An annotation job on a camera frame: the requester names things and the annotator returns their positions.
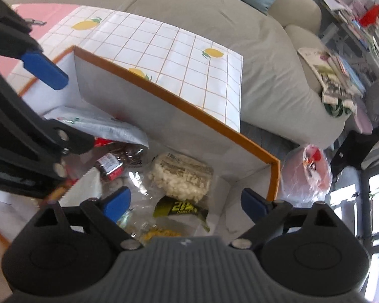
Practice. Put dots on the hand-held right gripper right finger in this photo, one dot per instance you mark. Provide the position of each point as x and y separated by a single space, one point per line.
252 203

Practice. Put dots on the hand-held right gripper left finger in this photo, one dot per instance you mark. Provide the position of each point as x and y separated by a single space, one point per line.
117 203

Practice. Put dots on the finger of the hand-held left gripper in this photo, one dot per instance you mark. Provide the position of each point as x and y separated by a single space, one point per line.
45 71
72 140

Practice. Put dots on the large white and blue packet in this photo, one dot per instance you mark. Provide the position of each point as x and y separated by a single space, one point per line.
83 189

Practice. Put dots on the white and teal snack packet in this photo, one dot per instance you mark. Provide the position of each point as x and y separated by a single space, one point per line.
107 126

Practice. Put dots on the small cola bottle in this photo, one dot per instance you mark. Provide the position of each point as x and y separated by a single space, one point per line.
113 164

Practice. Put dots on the red snack packet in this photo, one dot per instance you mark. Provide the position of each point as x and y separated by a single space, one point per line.
70 184

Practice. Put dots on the waffle packet with yellow label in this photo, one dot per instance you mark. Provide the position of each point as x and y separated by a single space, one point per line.
162 235

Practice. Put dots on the black and yellow snack packet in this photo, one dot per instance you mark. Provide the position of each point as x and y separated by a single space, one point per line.
180 211

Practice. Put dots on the clear packet of white puffs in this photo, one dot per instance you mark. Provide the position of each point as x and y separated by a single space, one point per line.
180 176

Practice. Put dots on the orange cardboard box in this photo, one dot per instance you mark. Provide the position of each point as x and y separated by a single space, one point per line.
192 126

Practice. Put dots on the black hanging bag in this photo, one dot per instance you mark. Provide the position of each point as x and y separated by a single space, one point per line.
347 151

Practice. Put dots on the pink and white checked tablecloth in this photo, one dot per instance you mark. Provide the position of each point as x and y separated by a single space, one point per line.
177 56

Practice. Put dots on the beige sofa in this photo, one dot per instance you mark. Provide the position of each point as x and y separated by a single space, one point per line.
240 53

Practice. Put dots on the cluttered desk with books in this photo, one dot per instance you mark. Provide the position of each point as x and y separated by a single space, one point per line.
360 38

